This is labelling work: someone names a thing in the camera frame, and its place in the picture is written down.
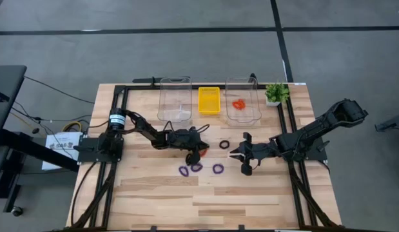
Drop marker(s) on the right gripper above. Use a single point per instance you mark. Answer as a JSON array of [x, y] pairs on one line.
[[273, 149]]

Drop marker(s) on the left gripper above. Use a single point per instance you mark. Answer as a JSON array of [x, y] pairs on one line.
[[173, 140]]

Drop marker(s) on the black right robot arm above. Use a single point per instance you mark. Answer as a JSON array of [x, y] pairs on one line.
[[331, 119]]

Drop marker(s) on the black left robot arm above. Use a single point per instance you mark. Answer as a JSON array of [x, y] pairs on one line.
[[144, 127]]

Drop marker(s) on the yellow plastic basket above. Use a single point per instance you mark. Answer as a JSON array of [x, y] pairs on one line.
[[209, 101]]

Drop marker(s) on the clear plastic bin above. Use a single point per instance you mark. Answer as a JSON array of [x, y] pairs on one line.
[[244, 87], [173, 96]]

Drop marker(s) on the green plant in white pot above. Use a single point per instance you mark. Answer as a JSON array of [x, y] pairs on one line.
[[276, 91]]

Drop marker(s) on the white printed paper sheet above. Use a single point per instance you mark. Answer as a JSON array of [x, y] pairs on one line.
[[64, 138]]

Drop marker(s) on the black stand foot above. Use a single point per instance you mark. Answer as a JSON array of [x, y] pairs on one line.
[[392, 122]]

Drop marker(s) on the caster wheel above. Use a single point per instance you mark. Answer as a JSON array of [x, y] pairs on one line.
[[16, 211]]

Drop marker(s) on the black desk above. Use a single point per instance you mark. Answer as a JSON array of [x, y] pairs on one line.
[[5, 83]]

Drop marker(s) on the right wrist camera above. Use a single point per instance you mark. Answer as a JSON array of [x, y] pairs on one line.
[[260, 149]]

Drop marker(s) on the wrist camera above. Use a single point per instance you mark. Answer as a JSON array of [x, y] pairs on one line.
[[260, 149], [188, 133]]

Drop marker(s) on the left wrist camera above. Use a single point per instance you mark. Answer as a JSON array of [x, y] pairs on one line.
[[188, 133]]

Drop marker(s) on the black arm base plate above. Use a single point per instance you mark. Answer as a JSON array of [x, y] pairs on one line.
[[320, 154], [89, 154]]

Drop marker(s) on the black aluminium table frame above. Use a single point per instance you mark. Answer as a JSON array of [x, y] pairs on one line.
[[141, 87]]

